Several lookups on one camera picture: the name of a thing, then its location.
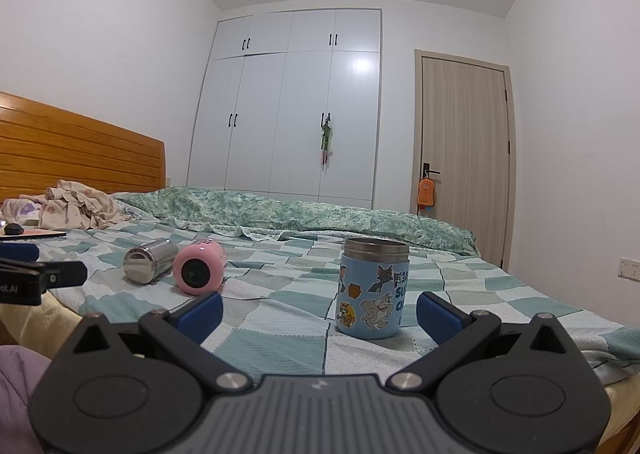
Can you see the black computer mouse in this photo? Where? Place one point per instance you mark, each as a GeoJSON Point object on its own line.
{"type": "Point", "coordinates": [13, 228]}

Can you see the purple printed cloth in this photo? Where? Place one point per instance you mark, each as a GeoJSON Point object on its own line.
{"type": "Point", "coordinates": [17, 209]}

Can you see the wooden headboard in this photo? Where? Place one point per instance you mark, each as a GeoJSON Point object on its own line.
{"type": "Point", "coordinates": [65, 149]}

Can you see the beige wooden door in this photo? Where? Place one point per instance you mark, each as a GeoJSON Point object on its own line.
{"type": "Point", "coordinates": [462, 149]}

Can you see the white wall socket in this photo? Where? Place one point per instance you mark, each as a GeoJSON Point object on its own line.
{"type": "Point", "coordinates": [630, 268]}

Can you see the stainless steel cup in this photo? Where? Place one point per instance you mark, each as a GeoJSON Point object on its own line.
{"type": "Point", "coordinates": [148, 260]}

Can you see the flat pink tablet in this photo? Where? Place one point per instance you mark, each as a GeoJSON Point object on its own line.
{"type": "Point", "coordinates": [42, 233]}

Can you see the blue cartoon print cup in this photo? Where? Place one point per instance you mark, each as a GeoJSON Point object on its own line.
{"type": "Point", "coordinates": [372, 291]}

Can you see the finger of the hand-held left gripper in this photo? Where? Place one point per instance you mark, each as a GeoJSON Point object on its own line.
{"type": "Point", "coordinates": [17, 251]}

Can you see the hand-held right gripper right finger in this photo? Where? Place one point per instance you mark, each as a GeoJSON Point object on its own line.
{"type": "Point", "coordinates": [436, 316]}

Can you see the green floral quilt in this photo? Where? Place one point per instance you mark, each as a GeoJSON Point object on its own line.
{"type": "Point", "coordinates": [300, 214]}

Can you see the pale yellow blanket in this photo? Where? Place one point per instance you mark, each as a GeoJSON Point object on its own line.
{"type": "Point", "coordinates": [37, 321]}

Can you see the pink cup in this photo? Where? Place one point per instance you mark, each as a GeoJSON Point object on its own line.
{"type": "Point", "coordinates": [199, 266]}

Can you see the white wardrobe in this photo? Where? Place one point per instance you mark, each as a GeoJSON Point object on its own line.
{"type": "Point", "coordinates": [295, 104]}

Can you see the purple clothing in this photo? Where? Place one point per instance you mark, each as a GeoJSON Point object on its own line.
{"type": "Point", "coordinates": [20, 394]}

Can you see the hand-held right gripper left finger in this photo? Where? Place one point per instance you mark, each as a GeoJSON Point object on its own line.
{"type": "Point", "coordinates": [202, 315]}

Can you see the green hanging ornament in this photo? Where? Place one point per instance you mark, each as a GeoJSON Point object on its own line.
{"type": "Point", "coordinates": [327, 140]}

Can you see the beige spotted clothes pile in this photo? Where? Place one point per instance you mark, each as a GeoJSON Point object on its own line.
{"type": "Point", "coordinates": [75, 209]}

